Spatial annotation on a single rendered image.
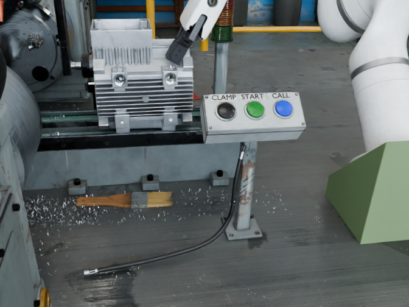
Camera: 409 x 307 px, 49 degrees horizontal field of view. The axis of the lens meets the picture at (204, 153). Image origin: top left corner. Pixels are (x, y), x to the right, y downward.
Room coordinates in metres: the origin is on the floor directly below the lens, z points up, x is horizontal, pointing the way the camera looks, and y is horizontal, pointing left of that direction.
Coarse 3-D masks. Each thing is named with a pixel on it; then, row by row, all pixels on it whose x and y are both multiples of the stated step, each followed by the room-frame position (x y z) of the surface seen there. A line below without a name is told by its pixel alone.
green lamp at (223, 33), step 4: (232, 24) 1.27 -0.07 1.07; (212, 28) 1.26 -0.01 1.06; (216, 28) 1.25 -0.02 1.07; (220, 28) 1.24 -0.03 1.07; (224, 28) 1.24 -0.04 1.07; (228, 28) 1.25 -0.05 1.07; (232, 28) 1.27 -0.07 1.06; (212, 32) 1.26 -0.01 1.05; (216, 32) 1.25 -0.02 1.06; (220, 32) 1.24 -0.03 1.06; (224, 32) 1.24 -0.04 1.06; (228, 32) 1.25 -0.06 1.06; (212, 36) 1.26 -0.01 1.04; (216, 36) 1.25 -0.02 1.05; (220, 36) 1.24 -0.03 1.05; (224, 36) 1.24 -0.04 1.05; (228, 36) 1.25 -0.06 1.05; (216, 40) 1.25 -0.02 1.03; (220, 40) 1.24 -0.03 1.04; (224, 40) 1.24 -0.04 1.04; (228, 40) 1.25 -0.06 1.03
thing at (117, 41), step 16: (96, 32) 0.87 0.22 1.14; (112, 32) 0.87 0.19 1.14; (128, 32) 0.88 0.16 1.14; (144, 32) 0.89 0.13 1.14; (96, 48) 0.86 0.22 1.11; (112, 48) 0.87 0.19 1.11; (128, 48) 0.88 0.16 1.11; (144, 48) 0.89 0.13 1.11; (112, 64) 0.87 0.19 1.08; (128, 64) 0.88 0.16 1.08
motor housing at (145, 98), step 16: (160, 48) 0.91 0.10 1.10; (144, 64) 0.88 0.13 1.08; (160, 64) 0.89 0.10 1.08; (96, 80) 0.84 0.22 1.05; (128, 80) 0.85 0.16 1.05; (144, 80) 0.85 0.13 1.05; (160, 80) 0.86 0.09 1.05; (192, 80) 0.87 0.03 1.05; (96, 96) 0.83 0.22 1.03; (112, 96) 0.83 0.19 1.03; (128, 96) 0.84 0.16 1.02; (144, 96) 0.85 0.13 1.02; (160, 96) 0.86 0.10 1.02; (176, 96) 0.86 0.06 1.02; (192, 96) 0.87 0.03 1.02; (112, 112) 0.83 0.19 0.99; (128, 112) 0.84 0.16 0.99; (144, 112) 0.86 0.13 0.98; (160, 112) 0.86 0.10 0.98; (112, 128) 0.88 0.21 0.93; (144, 128) 0.89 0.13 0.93
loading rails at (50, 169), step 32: (64, 128) 0.93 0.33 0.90; (96, 128) 0.94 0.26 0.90; (160, 128) 0.97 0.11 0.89; (192, 128) 0.92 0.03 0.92; (64, 160) 0.83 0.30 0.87; (96, 160) 0.85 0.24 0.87; (128, 160) 0.86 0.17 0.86; (160, 160) 0.87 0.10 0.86; (192, 160) 0.88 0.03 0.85; (224, 160) 0.90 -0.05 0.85
